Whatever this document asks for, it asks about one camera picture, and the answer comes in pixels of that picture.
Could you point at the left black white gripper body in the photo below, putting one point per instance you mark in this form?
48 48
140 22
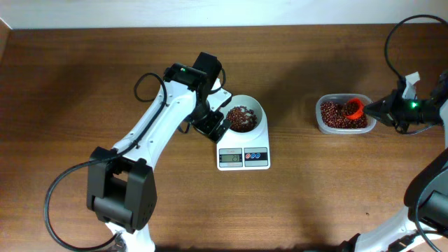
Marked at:
208 122

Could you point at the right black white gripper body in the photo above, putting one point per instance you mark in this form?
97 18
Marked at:
409 110

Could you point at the orange measuring scoop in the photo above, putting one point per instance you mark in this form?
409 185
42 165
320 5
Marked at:
353 109

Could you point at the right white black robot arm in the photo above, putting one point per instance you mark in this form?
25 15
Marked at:
424 216

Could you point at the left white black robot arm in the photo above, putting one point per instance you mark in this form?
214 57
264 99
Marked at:
120 183

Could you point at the red beans in bowl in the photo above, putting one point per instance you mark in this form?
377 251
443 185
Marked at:
242 118

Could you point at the white round bowl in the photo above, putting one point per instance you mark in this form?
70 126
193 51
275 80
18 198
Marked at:
244 100

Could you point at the white digital kitchen scale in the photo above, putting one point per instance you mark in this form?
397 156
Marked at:
245 151

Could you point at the clear plastic bean container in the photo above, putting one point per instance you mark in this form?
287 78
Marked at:
343 99

